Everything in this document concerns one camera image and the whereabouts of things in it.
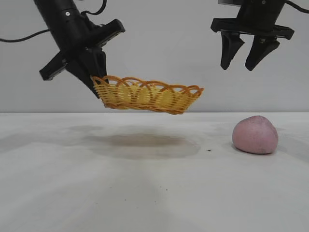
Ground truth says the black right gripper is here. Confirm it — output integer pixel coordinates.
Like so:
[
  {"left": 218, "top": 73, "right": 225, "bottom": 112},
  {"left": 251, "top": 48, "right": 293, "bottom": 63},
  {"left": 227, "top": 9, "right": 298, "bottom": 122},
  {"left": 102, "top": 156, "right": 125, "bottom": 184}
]
[{"left": 210, "top": 0, "right": 295, "bottom": 72}]

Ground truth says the pink round bun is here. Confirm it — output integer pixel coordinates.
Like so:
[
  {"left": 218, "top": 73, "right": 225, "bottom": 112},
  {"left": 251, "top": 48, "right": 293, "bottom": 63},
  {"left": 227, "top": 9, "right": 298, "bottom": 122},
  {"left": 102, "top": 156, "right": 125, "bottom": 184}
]
[{"left": 232, "top": 115, "right": 279, "bottom": 155}]

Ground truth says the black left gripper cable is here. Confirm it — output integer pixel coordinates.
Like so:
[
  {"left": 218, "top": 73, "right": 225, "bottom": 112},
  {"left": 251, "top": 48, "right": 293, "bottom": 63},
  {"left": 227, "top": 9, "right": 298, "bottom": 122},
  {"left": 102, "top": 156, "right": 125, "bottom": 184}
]
[
  {"left": 81, "top": 0, "right": 108, "bottom": 15},
  {"left": 0, "top": 28, "right": 53, "bottom": 44}
]

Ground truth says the yellow orange woven basket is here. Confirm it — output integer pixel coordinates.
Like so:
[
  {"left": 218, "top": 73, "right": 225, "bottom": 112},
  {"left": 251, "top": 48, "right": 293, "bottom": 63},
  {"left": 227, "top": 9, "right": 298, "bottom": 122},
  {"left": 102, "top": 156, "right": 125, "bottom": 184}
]
[{"left": 90, "top": 75, "right": 205, "bottom": 116}]

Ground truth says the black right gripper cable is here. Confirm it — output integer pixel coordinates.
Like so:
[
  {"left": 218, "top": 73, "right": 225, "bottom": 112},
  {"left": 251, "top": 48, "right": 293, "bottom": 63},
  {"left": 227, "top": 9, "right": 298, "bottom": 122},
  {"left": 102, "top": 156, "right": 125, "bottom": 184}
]
[{"left": 293, "top": 0, "right": 309, "bottom": 12}]

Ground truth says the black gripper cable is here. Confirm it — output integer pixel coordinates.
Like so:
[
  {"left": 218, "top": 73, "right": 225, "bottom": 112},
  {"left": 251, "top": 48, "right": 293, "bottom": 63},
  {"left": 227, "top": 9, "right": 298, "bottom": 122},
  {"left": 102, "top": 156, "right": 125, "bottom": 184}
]
[
  {"left": 81, "top": 0, "right": 108, "bottom": 15},
  {"left": 293, "top": 0, "right": 309, "bottom": 12},
  {"left": 0, "top": 28, "right": 53, "bottom": 44}
]

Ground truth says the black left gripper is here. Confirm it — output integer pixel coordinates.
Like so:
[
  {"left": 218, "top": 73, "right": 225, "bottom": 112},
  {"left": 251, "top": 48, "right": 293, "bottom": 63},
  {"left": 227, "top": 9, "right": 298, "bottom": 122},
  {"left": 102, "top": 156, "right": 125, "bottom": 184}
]
[{"left": 33, "top": 0, "right": 126, "bottom": 100}]

